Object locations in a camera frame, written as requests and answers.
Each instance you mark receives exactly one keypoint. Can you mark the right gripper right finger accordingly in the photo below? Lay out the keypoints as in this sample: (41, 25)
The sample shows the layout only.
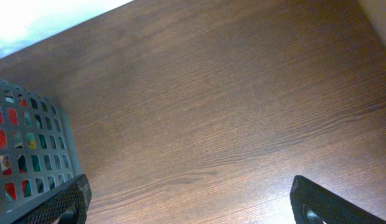
(312, 203)

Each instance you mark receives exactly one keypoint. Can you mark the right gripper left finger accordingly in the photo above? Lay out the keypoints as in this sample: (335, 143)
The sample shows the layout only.
(67, 203)

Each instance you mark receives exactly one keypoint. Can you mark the dark grey plastic basket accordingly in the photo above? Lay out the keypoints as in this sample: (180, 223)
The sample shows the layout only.
(37, 153)

